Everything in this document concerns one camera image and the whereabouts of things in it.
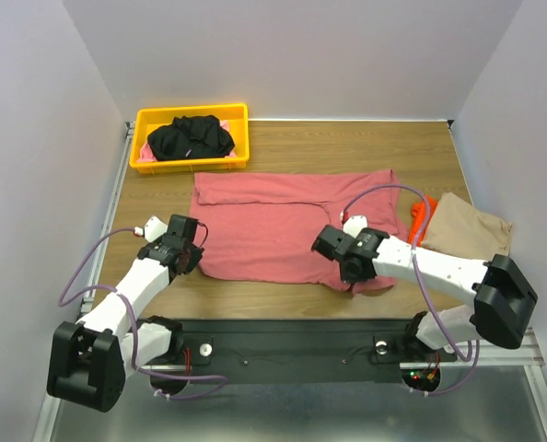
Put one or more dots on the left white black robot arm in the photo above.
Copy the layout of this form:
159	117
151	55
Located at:
92	358

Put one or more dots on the folded orange t shirt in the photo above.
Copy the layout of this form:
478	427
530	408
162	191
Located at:
421	212

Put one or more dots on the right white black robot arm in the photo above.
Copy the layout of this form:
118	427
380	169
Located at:
497	301

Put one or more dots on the pink red t shirt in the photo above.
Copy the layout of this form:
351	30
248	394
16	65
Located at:
261	225

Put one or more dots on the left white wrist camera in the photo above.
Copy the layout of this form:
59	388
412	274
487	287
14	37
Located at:
152	230

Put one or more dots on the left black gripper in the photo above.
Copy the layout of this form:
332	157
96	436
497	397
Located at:
196	256

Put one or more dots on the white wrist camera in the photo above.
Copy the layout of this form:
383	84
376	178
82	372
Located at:
152	230
352	225

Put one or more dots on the folded beige t shirt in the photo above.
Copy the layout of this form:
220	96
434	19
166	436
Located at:
458	229

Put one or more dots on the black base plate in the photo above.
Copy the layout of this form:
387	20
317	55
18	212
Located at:
295	351

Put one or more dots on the black t shirt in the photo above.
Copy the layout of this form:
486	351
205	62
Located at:
190	138

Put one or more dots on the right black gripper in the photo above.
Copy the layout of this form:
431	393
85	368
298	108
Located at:
325	242

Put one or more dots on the yellow plastic bin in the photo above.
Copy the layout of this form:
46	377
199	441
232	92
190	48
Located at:
190	139

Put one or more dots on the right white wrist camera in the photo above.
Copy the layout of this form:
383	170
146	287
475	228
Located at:
352	225

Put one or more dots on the light pink t shirt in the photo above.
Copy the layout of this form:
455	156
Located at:
149	154

